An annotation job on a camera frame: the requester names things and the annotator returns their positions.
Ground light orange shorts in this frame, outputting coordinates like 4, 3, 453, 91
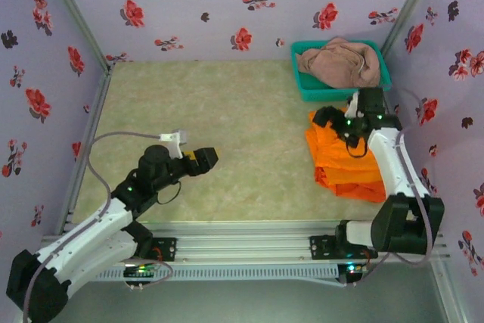
305, 107, 383, 188

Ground dusty pink shorts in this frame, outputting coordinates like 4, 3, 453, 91
295, 36, 382, 89

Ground red-orange shorts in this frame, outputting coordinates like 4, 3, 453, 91
314, 166, 387, 204

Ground teal plastic basket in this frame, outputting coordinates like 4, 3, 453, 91
290, 40, 393, 103

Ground aluminium table side rail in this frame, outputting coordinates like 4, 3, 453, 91
56, 65, 114, 235

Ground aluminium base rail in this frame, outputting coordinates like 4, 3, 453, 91
37, 220, 451, 263

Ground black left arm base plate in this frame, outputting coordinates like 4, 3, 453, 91
150, 237, 178, 263

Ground aluminium frame post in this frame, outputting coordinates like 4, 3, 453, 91
430, 262, 468, 323
36, 0, 116, 73
380, 0, 446, 55

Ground white slotted cable duct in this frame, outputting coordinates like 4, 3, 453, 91
71, 264, 340, 283

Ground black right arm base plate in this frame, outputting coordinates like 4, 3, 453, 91
309, 234, 379, 262

